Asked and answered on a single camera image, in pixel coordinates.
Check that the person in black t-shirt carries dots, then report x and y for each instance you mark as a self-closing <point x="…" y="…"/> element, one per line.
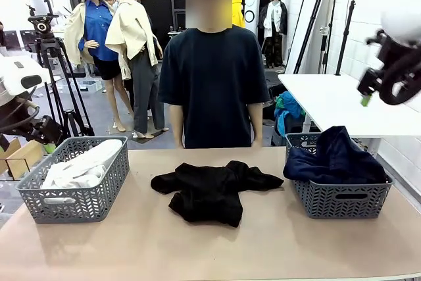
<point x="213" y="80"/>

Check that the white tower air conditioner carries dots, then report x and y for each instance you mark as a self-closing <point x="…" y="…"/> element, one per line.
<point x="252" y="11"/>

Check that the grey woven plastic basket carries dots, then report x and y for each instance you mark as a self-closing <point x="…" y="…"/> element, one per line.
<point x="342" y="202"/>
<point x="75" y="205"/>

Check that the black camera tripod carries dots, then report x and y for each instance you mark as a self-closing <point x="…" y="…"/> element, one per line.
<point x="42" y="27"/>

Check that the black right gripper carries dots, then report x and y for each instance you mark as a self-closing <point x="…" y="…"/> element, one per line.
<point x="370" y="83"/>

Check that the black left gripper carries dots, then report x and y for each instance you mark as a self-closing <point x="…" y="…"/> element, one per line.
<point x="47" y="129"/>

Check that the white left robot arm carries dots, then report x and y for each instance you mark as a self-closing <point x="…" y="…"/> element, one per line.
<point x="19" y="73"/>

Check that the mannequin with yellow hoodie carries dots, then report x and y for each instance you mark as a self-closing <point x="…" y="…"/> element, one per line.
<point x="237" y="11"/>

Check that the mannequin with cream jacket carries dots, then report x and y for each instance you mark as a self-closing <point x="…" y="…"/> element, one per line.
<point x="135" y="40"/>

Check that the person's right forearm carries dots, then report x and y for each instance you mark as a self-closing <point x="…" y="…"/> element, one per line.
<point x="177" y="129"/>

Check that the person's left forearm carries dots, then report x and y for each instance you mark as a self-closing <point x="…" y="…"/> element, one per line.
<point x="256" y="128"/>

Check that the white garment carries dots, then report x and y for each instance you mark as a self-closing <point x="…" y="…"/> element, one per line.
<point x="82" y="169"/>

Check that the navy blue garment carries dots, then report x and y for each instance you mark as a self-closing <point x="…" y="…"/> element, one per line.
<point x="335" y="159"/>

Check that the white work table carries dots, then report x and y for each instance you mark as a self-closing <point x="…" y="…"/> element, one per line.
<point x="329" y="106"/>

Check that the black garment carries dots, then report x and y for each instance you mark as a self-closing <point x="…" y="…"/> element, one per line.
<point x="207" y="192"/>

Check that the mannequin with blue shirt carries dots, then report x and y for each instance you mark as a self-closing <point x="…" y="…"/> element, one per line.
<point x="95" y="34"/>

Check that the blue green cloth pile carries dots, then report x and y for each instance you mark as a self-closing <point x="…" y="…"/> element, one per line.
<point x="289" y="103"/>

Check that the leaning black stand poles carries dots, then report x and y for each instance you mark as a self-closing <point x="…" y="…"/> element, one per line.
<point x="315" y="14"/>

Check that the black light stand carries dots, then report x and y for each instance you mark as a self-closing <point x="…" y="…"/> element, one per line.
<point x="345" y="37"/>

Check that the mannequin with white black jacket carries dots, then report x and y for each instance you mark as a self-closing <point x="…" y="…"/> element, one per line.
<point x="273" y="21"/>

